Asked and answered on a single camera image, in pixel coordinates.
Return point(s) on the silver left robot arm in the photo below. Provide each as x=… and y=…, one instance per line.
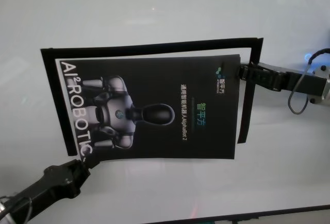
x=5, y=212

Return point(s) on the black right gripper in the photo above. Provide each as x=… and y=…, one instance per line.
x=288, y=79

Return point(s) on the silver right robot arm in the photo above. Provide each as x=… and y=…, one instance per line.
x=323, y=87

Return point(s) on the black robot print poster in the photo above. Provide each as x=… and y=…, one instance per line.
x=167, y=121

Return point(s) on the black tape frame outline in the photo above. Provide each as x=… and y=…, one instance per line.
x=49, y=92

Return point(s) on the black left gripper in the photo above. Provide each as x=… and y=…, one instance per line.
x=56, y=182

